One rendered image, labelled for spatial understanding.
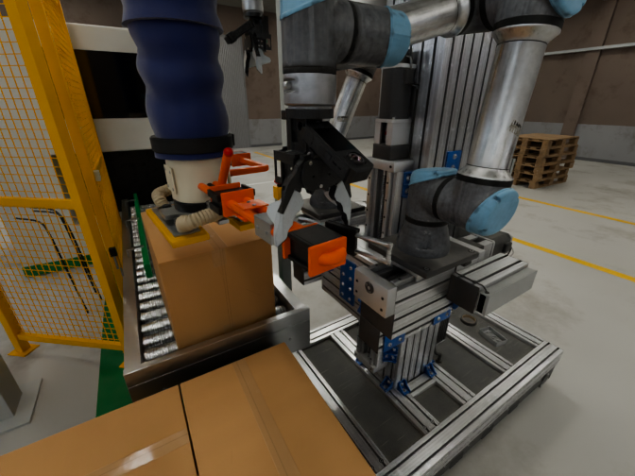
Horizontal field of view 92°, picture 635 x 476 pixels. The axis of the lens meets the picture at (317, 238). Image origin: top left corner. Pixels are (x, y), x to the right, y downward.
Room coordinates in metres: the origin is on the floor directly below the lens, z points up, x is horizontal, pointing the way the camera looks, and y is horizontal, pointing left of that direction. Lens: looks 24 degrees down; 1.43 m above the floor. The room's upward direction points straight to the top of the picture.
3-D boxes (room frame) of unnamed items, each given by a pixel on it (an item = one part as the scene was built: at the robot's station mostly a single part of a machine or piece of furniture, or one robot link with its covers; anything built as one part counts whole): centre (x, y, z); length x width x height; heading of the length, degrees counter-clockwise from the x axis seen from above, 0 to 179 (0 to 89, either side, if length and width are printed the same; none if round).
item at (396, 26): (0.55, -0.07, 1.51); 0.11 x 0.11 x 0.08; 29
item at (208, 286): (1.23, 0.51, 0.75); 0.60 x 0.40 x 0.40; 33
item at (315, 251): (0.46, 0.01, 1.20); 0.08 x 0.07 x 0.05; 38
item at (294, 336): (0.91, 0.34, 0.47); 0.70 x 0.03 x 0.15; 121
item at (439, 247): (0.81, -0.31, 1.09); 0.15 x 0.15 x 0.10
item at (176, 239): (0.88, 0.44, 1.10); 0.34 x 0.10 x 0.05; 38
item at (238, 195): (0.74, 0.22, 1.20); 0.10 x 0.08 x 0.06; 128
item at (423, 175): (0.80, -0.31, 1.20); 0.13 x 0.12 x 0.14; 29
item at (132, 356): (1.76, 1.22, 0.50); 2.31 x 0.05 x 0.19; 31
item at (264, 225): (0.57, 0.08, 1.20); 0.07 x 0.07 x 0.04; 38
